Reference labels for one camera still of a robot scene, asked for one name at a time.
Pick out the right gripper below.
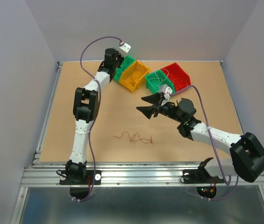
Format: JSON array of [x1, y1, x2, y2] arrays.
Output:
[[136, 91, 184, 124]]

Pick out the red wire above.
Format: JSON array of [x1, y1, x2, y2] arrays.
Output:
[[128, 58, 146, 88]]

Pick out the white wire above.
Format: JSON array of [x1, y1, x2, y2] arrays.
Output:
[[149, 69, 171, 91]]

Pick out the brown wire bundle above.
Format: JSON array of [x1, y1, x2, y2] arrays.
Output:
[[113, 131, 154, 144]]

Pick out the yellow wire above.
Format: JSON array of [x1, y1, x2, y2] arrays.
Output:
[[173, 78, 191, 91]]

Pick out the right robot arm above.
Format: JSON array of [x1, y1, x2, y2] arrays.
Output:
[[137, 93, 264, 183]]

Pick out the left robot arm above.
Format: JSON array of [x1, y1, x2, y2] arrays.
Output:
[[66, 48, 124, 184]]

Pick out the far green bin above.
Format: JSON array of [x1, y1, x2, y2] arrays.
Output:
[[113, 55, 136, 82]]

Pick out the green bin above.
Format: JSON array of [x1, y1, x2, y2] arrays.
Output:
[[145, 70, 175, 94], [113, 55, 136, 82]]

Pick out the yellow bin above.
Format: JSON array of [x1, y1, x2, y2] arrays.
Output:
[[119, 60, 151, 92]]

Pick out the near green bin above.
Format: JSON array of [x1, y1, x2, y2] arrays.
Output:
[[145, 70, 175, 94]]

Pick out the red bin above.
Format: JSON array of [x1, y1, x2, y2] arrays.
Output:
[[161, 63, 191, 92]]

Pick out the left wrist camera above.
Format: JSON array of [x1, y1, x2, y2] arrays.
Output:
[[119, 42, 131, 53]]

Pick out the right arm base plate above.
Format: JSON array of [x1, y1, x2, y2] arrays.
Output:
[[180, 169, 214, 184]]

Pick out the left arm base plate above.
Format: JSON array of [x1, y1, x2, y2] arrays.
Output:
[[56, 169, 102, 185]]

